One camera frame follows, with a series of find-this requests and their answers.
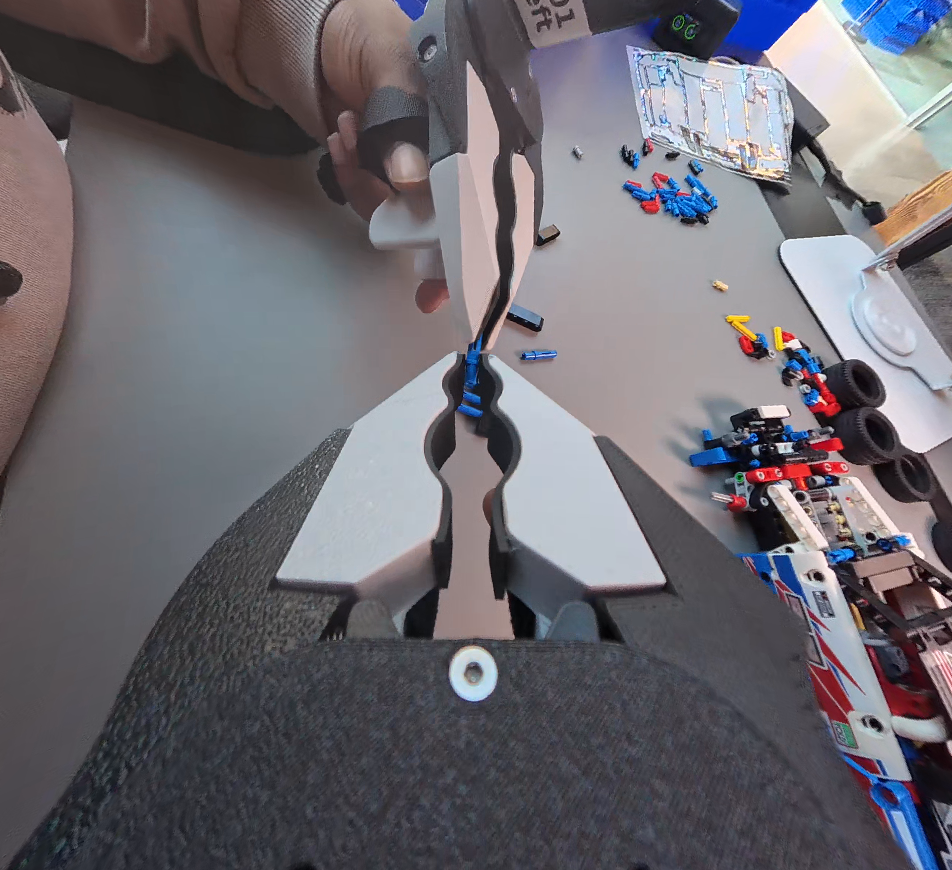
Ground black cable with plug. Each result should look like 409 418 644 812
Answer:
788 77 888 225

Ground small black box device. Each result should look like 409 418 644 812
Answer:
652 0 742 59

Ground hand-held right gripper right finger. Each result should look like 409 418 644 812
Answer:
478 354 669 640

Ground silver sticker sheet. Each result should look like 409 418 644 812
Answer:
627 46 795 185

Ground person's left hand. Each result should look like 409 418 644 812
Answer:
320 0 452 316

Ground toy brick race car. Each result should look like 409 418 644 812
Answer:
688 405 952 870

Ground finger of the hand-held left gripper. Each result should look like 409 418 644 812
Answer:
478 144 545 354
430 59 507 352

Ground grey desk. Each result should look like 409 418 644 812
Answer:
0 22 952 870

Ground person's torso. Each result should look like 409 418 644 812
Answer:
0 52 75 473

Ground black beam with blue pins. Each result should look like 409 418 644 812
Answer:
455 340 498 437

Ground wooden table leg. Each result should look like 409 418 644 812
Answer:
874 171 952 246

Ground black chair armrest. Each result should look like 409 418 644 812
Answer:
0 14 322 158

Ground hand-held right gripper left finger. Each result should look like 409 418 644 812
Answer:
275 353 462 639

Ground pile of mixed coloured pieces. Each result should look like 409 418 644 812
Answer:
725 314 845 417

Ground pile of blue red pins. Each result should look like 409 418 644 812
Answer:
619 141 719 225

